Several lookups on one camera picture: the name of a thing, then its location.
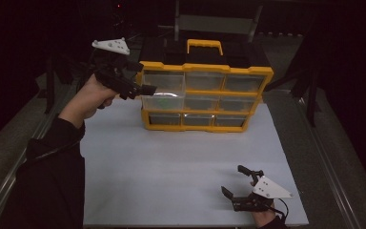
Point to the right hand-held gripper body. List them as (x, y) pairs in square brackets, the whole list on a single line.
[(262, 194)]

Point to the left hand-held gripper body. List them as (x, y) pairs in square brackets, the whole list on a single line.
[(114, 68)]

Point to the clear plastic drawer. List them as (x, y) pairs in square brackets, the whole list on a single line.
[(230, 120), (163, 101), (205, 81), (163, 81), (198, 120), (202, 102), (244, 83), (236, 103)]

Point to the yellow drawer cabinet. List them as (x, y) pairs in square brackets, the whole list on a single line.
[(197, 67)]

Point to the person's right hand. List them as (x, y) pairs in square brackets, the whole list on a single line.
[(263, 218)]

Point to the person's left hand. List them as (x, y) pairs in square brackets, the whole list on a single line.
[(85, 100)]

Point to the small green thing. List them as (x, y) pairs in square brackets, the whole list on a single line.
[(164, 102)]

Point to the black stand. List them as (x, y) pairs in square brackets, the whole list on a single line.
[(305, 89)]

